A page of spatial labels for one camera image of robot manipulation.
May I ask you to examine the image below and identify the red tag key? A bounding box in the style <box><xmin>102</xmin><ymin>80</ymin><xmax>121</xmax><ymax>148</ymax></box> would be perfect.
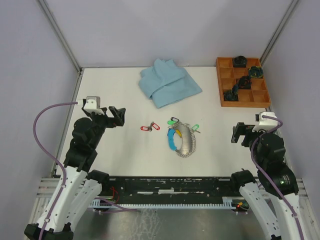
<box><xmin>140</xmin><ymin>126</ymin><xmax>152</xmax><ymax>132</ymax></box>
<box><xmin>147</xmin><ymin>121</ymin><xmax>161</xmax><ymax>132</ymax></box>

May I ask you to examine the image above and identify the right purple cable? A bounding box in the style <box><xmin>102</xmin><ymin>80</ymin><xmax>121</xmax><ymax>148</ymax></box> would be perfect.
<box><xmin>250</xmin><ymin>115</ymin><xmax>305</xmax><ymax>240</ymax></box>

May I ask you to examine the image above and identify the wooden compartment tray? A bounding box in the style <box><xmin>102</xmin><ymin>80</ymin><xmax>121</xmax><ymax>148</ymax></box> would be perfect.
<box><xmin>216</xmin><ymin>56</ymin><xmax>271</xmax><ymax>108</ymax></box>

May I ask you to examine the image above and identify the metal key organizer plate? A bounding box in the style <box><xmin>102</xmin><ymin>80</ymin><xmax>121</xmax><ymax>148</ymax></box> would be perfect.
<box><xmin>167</xmin><ymin>121</ymin><xmax>196</xmax><ymax>158</ymax></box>

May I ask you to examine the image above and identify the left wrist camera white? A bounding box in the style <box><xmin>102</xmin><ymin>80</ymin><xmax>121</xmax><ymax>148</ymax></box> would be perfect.
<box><xmin>81</xmin><ymin>96</ymin><xmax>106</xmax><ymax>117</ymax></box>

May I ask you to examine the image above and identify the dark green coiled cord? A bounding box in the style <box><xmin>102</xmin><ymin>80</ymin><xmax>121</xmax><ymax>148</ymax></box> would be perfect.
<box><xmin>223</xmin><ymin>89</ymin><xmax>239</xmax><ymax>102</ymax></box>

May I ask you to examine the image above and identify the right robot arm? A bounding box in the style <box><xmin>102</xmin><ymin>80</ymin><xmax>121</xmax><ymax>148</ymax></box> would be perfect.
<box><xmin>229</xmin><ymin>115</ymin><xmax>308</xmax><ymax>240</ymax></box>

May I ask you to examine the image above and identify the dark twisted cord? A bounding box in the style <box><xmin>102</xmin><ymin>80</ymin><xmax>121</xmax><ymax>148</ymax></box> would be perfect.
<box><xmin>232</xmin><ymin>75</ymin><xmax>253</xmax><ymax>93</ymax></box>

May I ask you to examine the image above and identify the light blue cloth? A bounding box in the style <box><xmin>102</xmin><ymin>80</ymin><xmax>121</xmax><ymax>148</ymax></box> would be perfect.
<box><xmin>138</xmin><ymin>58</ymin><xmax>203</xmax><ymax>109</ymax></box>

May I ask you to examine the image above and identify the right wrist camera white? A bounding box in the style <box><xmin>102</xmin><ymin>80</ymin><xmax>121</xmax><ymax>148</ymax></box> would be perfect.
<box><xmin>252</xmin><ymin>111</ymin><xmax>278</xmax><ymax>132</ymax></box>

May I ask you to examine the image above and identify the green tag key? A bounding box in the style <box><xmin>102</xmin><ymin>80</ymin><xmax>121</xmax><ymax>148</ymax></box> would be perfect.
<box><xmin>167</xmin><ymin>120</ymin><xmax>176</xmax><ymax>125</ymax></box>
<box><xmin>190</xmin><ymin>124</ymin><xmax>201</xmax><ymax>134</ymax></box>

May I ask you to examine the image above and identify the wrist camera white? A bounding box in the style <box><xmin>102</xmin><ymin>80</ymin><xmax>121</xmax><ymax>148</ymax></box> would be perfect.
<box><xmin>81</xmin><ymin>96</ymin><xmax>106</xmax><ymax>117</ymax></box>
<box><xmin>252</xmin><ymin>111</ymin><xmax>278</xmax><ymax>132</ymax></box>

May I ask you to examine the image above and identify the yellow key tag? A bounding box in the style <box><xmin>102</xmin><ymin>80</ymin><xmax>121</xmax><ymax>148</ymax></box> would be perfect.
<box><xmin>175</xmin><ymin>129</ymin><xmax>182</xmax><ymax>138</ymax></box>

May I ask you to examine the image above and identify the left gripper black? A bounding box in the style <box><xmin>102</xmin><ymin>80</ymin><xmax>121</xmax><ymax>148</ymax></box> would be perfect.
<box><xmin>86</xmin><ymin>105</ymin><xmax>126</xmax><ymax>148</ymax></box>

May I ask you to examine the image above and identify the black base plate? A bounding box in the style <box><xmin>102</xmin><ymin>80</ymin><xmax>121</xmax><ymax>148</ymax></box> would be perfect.
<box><xmin>99</xmin><ymin>176</ymin><xmax>242</xmax><ymax>204</ymax></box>

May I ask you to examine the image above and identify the green yellow coiled cord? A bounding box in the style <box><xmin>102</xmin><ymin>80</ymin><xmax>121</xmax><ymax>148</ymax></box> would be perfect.
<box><xmin>248</xmin><ymin>65</ymin><xmax>265</xmax><ymax>79</ymax></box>

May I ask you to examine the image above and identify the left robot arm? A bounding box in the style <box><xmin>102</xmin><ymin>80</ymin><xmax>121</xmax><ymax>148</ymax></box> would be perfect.
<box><xmin>24</xmin><ymin>106</ymin><xmax>126</xmax><ymax>240</ymax></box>

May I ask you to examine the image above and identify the black coiled cord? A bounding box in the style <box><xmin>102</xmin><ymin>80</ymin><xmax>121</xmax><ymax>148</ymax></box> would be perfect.
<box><xmin>233</xmin><ymin>55</ymin><xmax>248</xmax><ymax>68</ymax></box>

